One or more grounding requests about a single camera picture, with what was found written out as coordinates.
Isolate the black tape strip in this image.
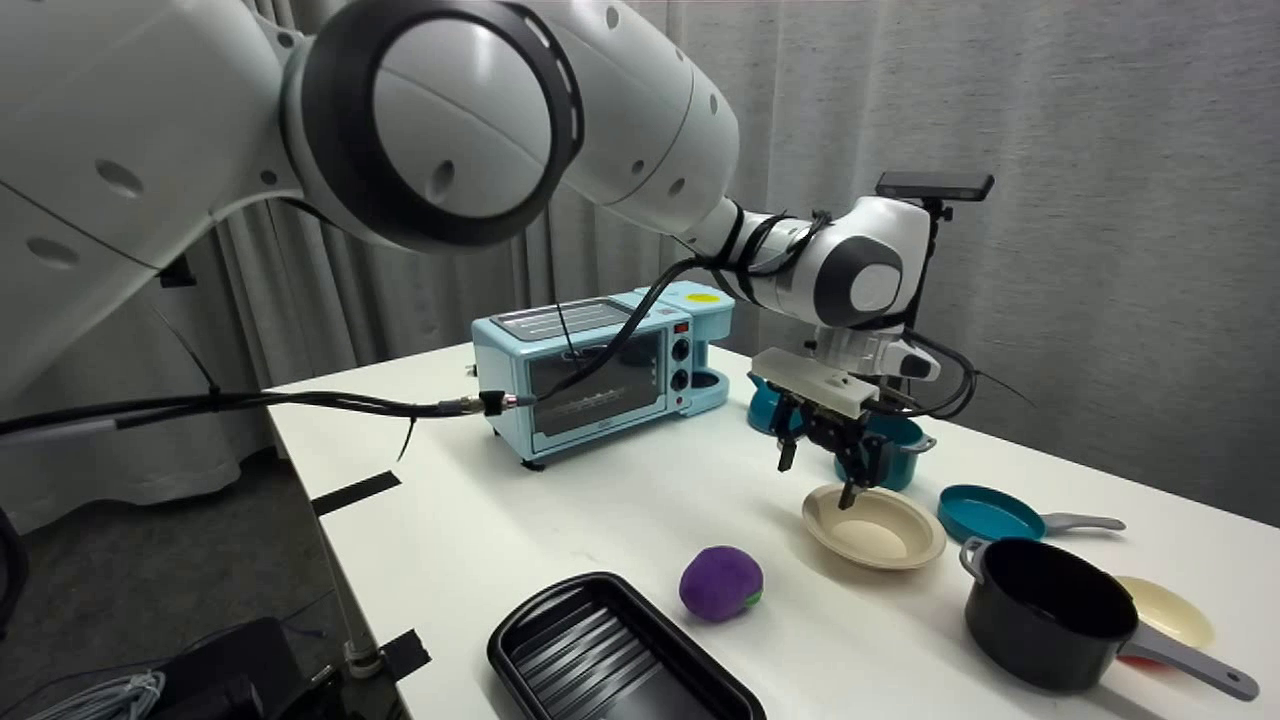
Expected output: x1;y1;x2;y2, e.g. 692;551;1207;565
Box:
309;470;403;518
379;628;433;683

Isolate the teal toy pot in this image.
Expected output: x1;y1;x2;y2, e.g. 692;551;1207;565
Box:
834;414;938;493

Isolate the beige bowl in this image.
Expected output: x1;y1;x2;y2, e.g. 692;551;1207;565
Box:
801;484;948;572

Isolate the teal pan with grey handle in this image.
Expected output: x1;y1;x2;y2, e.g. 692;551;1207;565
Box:
937;484;1127;545

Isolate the black bag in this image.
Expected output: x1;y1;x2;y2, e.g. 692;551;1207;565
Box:
140;616;306;720

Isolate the black saucepan with grey handle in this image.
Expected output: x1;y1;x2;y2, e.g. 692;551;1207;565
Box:
959;536;1262;702

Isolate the grey curtain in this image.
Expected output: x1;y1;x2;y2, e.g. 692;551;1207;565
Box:
0;0;1280;536

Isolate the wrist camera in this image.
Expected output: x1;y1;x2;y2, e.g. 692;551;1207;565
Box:
750;347;878;420

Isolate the cream plate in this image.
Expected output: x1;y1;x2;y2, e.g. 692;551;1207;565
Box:
1114;575;1216;651

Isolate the teal toy cup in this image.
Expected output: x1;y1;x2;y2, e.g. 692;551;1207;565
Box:
747;373;804;436

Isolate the black baking tray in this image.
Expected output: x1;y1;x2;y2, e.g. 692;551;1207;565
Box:
486;571;768;720

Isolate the coil of grey cable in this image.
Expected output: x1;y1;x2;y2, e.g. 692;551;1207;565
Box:
25;669;168;720

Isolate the toaster oven door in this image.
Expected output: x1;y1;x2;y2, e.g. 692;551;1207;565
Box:
526;329;670;440

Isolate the light blue toaster oven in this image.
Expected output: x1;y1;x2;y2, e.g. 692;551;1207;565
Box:
471;280;735;473

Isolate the camera on mount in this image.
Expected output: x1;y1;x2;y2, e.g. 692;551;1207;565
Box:
875;171;996;331

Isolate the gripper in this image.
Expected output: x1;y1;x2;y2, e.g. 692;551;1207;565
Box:
774;395;892;512

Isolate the purple toy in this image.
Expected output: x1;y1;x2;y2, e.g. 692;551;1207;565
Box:
678;544;766;624

